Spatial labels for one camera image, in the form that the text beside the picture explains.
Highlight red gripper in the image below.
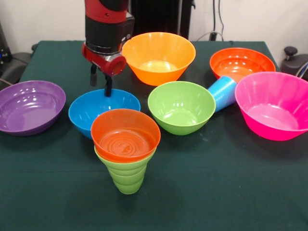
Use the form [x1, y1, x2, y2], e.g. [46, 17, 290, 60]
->
[81, 42, 128, 98]

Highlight blue bowl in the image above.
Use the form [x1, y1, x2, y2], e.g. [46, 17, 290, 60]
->
[68, 88, 141, 140]

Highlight small orange bowl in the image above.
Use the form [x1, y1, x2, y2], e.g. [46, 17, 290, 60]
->
[90, 108, 162, 163]

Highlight wide purple bowl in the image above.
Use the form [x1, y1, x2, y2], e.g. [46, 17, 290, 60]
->
[0, 80, 66, 137]

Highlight large green bowl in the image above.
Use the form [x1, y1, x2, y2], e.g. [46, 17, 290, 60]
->
[147, 81, 217, 136]

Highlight small green bowl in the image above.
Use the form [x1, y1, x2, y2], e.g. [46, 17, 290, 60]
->
[93, 145, 157, 178]

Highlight stack of green cups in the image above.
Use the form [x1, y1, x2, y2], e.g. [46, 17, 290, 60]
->
[111, 168, 146, 195]

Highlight blue cup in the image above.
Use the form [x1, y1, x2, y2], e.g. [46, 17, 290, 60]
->
[207, 75, 238, 113]

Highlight large yellow-orange bowl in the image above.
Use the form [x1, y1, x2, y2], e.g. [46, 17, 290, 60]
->
[122, 32, 196, 87]

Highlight black equipment box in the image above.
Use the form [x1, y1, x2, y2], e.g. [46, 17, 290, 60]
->
[0, 21, 13, 67]

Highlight dark green tablecloth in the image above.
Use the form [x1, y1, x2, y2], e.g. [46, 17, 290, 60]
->
[0, 40, 308, 231]

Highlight wide red-orange bowl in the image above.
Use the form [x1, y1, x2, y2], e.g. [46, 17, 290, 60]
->
[209, 47, 277, 84]

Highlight large pink bowl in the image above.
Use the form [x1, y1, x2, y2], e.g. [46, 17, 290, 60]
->
[234, 71, 308, 142]

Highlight grey chair with black knob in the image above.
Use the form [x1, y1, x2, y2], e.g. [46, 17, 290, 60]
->
[280, 46, 308, 80]

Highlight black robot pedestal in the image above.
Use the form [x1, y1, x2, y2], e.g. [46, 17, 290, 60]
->
[127, 0, 196, 40]

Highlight white cable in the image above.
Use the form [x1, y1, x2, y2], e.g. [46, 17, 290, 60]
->
[196, 31, 213, 41]

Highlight black wall cable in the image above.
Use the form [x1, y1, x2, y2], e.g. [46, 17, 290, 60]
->
[213, 0, 226, 41]

